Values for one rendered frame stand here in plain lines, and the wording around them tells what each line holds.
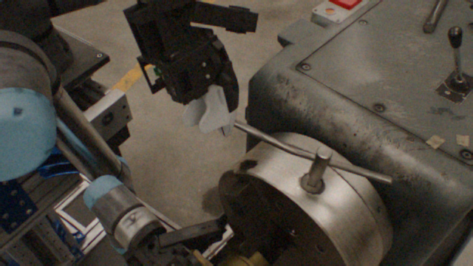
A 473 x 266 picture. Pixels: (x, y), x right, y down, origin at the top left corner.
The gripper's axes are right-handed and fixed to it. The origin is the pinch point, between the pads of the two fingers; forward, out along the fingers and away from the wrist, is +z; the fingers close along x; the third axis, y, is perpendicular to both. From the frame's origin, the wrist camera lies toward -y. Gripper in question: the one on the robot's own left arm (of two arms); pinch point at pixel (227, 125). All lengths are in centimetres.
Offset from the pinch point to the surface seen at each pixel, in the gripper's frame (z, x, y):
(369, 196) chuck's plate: 18.9, 13.1, -13.1
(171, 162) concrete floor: 95, -129, -44
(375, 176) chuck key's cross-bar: 10.6, 16.5, -10.1
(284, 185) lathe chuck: 12.7, 4.5, -3.7
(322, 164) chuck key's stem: 7.8, 10.6, -6.3
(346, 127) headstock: 12.5, 5.1, -20.4
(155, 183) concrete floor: 96, -126, -29
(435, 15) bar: 8, 4, -57
